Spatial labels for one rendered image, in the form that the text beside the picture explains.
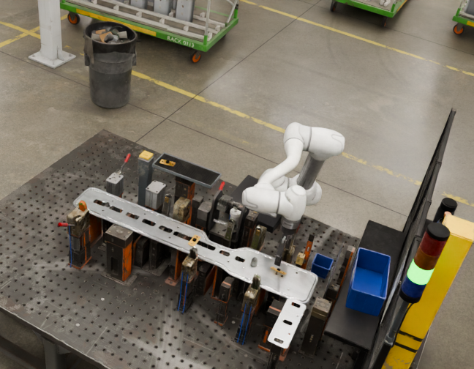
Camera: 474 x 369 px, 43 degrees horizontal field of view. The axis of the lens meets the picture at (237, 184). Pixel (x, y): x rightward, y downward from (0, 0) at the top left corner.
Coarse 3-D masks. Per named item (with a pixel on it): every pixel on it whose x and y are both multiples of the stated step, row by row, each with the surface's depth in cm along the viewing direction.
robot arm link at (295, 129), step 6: (288, 126) 322; (294, 126) 319; (300, 126) 319; (306, 126) 320; (288, 132) 316; (294, 132) 314; (300, 132) 314; (306, 132) 315; (288, 138) 312; (300, 138) 312; (306, 138) 314; (306, 144) 315; (306, 150) 319
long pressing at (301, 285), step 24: (96, 192) 336; (96, 216) 323; (120, 216) 323; (144, 216) 326; (168, 240) 314; (216, 264) 305; (240, 264) 307; (264, 264) 309; (288, 264) 311; (264, 288) 297; (288, 288) 298; (312, 288) 300
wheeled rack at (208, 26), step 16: (64, 0) 707; (80, 0) 711; (96, 0) 712; (112, 0) 723; (128, 0) 723; (160, 0) 751; (208, 0) 638; (96, 16) 698; (112, 16) 696; (128, 16) 697; (144, 16) 706; (160, 16) 708; (208, 16) 649; (224, 16) 737; (144, 32) 686; (160, 32) 679; (176, 32) 683; (192, 32) 687; (208, 32) 694; (224, 32) 708; (208, 48) 676
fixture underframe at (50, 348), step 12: (0, 336) 345; (0, 348) 340; (12, 348) 339; (48, 348) 311; (60, 348) 310; (24, 360) 335; (36, 360) 335; (48, 360) 318; (60, 360) 319; (72, 360) 338
